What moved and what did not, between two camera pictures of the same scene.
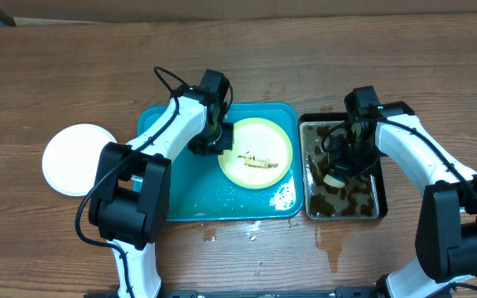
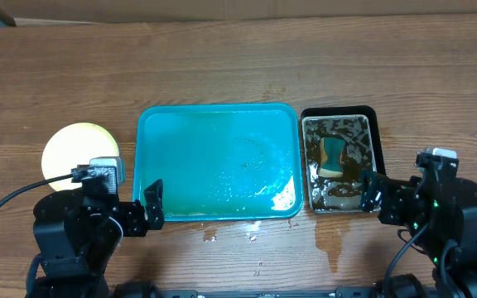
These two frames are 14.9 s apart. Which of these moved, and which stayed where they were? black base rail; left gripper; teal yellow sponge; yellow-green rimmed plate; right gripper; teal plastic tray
Moved: teal yellow sponge; yellow-green rimmed plate; left gripper; right gripper
Stayed: black base rail; teal plastic tray
